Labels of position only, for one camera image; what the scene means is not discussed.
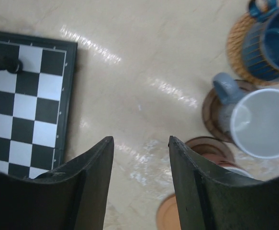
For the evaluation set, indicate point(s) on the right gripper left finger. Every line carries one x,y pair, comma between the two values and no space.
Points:
72,196

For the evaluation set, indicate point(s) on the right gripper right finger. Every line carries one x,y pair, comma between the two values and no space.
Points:
210,197

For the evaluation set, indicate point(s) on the pink patterned cup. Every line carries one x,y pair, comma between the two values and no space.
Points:
225,163

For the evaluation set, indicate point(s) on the dark wooden coaster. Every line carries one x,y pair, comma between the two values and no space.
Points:
219,105
202,145

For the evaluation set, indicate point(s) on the grey printed mug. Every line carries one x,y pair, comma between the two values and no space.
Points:
251,119

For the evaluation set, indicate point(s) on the black white chessboard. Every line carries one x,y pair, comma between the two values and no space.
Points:
34,104

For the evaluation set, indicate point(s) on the woven rattan coaster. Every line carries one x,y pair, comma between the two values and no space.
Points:
234,49

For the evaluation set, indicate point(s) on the dark blue cup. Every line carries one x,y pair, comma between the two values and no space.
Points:
260,48

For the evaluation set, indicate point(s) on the black chess piece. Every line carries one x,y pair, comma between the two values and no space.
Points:
12,65

